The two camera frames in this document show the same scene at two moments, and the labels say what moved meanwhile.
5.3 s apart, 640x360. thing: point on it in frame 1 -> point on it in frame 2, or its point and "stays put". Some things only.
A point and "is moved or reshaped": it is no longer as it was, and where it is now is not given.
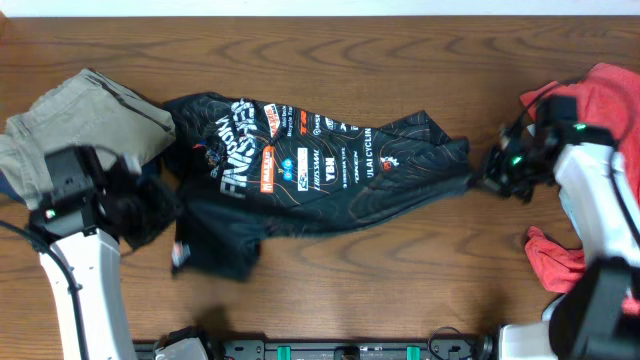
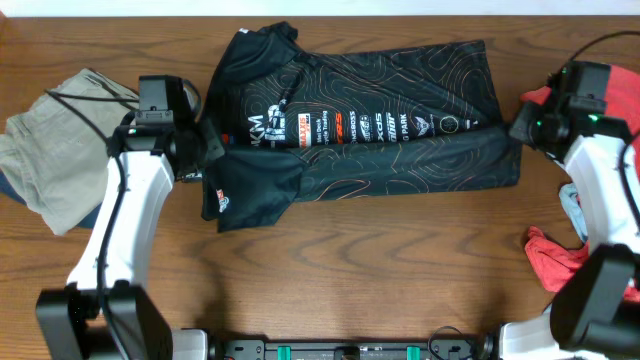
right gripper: [489, 178] -> [518, 127]
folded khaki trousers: [88, 110] stays put
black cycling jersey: [252, 168] is moved or reshaped
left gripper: [167, 206] -> [216, 148]
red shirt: [609, 102] stays put
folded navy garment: [7, 188] stays put
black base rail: [482, 348] stays put
